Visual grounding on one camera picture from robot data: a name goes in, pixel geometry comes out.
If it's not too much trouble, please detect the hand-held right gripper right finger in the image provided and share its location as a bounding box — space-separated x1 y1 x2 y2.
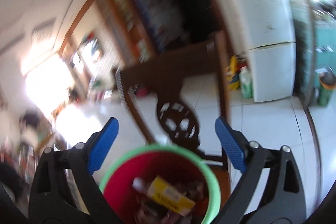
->
213 116 307 224

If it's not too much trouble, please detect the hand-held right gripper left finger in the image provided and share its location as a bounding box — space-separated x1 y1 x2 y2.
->
28 117 124 224

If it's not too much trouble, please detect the red bin green rim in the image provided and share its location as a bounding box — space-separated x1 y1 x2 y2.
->
99 144 221 224

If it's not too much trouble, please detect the yellow drink carton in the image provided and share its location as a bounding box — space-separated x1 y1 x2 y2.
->
146 175 196 216

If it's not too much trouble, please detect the red trash can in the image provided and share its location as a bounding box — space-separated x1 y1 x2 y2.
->
136 85 150 98

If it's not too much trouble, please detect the green plastic bottle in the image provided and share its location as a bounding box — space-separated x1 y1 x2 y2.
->
238 67 254 99

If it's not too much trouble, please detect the yellow bag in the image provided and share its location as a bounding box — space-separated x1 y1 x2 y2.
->
226 55 242 90

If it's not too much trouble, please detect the dark wooden chair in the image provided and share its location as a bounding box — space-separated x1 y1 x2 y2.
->
113 30 233 169

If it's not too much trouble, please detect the green canister orange rim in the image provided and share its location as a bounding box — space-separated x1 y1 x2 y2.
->
316 73 336 106

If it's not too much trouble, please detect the white refrigerator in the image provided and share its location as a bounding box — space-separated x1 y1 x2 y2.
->
207 0 297 103

